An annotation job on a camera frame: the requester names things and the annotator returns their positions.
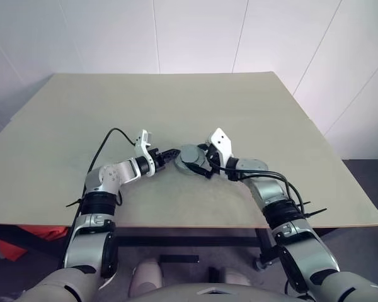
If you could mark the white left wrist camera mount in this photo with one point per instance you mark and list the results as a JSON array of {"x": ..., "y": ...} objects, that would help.
[{"x": 141, "y": 138}]

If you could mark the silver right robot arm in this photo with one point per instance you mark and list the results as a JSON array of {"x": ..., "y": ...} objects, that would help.
[{"x": 267, "y": 188}]

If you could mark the black caster wheel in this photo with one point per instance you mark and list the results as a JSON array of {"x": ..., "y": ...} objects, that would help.
[{"x": 262, "y": 264}]

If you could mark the beige rounded shape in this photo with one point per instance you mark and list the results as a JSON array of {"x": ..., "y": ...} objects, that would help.
[
  {"x": 145, "y": 277},
  {"x": 236, "y": 278}
]

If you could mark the orange red object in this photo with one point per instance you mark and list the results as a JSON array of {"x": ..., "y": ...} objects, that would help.
[{"x": 9, "y": 250}]

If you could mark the small black block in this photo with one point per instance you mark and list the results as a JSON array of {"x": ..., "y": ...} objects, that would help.
[{"x": 213, "y": 275}]

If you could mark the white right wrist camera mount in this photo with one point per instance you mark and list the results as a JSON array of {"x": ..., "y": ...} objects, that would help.
[{"x": 222, "y": 141}]

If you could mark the black flat bar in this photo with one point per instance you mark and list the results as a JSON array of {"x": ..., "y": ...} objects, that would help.
[{"x": 179, "y": 259}]

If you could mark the black metal table frame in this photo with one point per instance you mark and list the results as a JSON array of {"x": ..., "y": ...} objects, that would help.
[{"x": 189, "y": 241}]

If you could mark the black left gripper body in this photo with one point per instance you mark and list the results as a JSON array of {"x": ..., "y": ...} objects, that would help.
[{"x": 157, "y": 162}]

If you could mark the grey hinged motor lid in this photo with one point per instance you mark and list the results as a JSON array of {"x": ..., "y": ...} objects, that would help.
[{"x": 192, "y": 154}]

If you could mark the grey motor housing copper windings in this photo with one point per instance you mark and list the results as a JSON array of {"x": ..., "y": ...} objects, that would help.
[{"x": 182, "y": 170}]

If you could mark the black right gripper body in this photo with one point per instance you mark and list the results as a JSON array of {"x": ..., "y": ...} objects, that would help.
[{"x": 210, "y": 153}]

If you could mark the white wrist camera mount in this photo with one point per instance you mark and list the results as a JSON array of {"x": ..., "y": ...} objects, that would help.
[
  {"x": 222, "y": 141},
  {"x": 141, "y": 138}
]

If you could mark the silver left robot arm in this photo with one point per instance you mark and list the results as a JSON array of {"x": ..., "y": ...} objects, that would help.
[{"x": 107, "y": 179}]

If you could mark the grey robot torso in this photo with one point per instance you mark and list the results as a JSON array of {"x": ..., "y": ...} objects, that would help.
[{"x": 208, "y": 295}]

